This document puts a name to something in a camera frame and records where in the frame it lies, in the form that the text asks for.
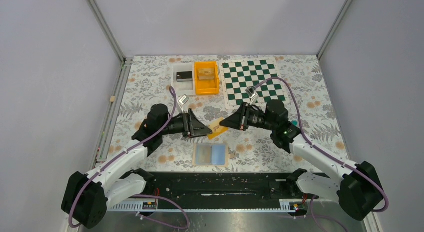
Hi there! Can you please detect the beige leather card holder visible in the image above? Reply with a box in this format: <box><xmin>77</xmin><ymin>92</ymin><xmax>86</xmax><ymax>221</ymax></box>
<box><xmin>192</xmin><ymin>143</ymin><xmax>230</xmax><ymax>167</ymax></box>

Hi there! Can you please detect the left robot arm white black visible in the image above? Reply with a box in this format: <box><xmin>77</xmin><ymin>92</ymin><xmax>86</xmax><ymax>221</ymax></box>
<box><xmin>61</xmin><ymin>104</ymin><xmax>213</xmax><ymax>228</ymax></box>

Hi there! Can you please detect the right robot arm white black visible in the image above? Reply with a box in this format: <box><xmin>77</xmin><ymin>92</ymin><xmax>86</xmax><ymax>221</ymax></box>
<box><xmin>220</xmin><ymin>100</ymin><xmax>387</xmax><ymax>221</ymax></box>

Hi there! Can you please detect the white plastic bin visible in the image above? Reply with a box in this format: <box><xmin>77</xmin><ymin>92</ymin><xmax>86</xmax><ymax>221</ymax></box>
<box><xmin>171</xmin><ymin>62</ymin><xmax>196</xmax><ymax>96</ymax></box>

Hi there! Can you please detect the orange plastic bin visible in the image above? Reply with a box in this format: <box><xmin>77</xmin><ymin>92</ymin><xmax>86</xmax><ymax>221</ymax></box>
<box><xmin>194</xmin><ymin>61</ymin><xmax>220</xmax><ymax>95</ymax></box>

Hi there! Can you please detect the floral table cloth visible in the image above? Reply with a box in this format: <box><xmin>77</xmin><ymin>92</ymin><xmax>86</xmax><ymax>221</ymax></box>
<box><xmin>107</xmin><ymin>54</ymin><xmax>350</xmax><ymax>174</ymax></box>

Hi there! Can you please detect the green white chessboard mat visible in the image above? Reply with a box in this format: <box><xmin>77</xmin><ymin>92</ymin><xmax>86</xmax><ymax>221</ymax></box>
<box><xmin>218</xmin><ymin>57</ymin><xmax>288</xmax><ymax>110</ymax></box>

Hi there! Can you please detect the black box in white bin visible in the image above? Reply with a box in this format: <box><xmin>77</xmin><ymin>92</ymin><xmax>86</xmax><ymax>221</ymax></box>
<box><xmin>176</xmin><ymin>71</ymin><xmax>193</xmax><ymax>82</ymax></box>

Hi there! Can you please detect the wooden block in orange bin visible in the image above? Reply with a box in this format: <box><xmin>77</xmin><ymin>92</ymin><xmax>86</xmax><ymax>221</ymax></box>
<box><xmin>197</xmin><ymin>67</ymin><xmax>215</xmax><ymax>80</ymax></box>

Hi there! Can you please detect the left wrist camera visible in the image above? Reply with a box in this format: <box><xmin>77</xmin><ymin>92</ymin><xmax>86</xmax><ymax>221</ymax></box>
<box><xmin>177</xmin><ymin>94</ymin><xmax>189</xmax><ymax>113</ymax></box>

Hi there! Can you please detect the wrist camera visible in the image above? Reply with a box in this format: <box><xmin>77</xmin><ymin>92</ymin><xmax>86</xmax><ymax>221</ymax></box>
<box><xmin>177</xmin><ymin>94</ymin><xmax>189</xmax><ymax>113</ymax></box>
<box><xmin>245</xmin><ymin>86</ymin><xmax>259</xmax><ymax>105</ymax></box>

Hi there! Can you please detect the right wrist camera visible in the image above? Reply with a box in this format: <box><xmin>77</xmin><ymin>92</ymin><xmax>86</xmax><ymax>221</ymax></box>
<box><xmin>245</xmin><ymin>86</ymin><xmax>259</xmax><ymax>105</ymax></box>

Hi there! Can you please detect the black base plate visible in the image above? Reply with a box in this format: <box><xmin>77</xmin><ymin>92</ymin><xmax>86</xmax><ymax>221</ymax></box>
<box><xmin>142</xmin><ymin>172</ymin><xmax>312</xmax><ymax>210</ymax></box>

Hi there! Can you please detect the slotted cable duct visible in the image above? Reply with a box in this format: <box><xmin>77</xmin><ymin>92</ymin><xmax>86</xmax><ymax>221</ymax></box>
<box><xmin>109</xmin><ymin>199</ymin><xmax>299</xmax><ymax>213</ymax></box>

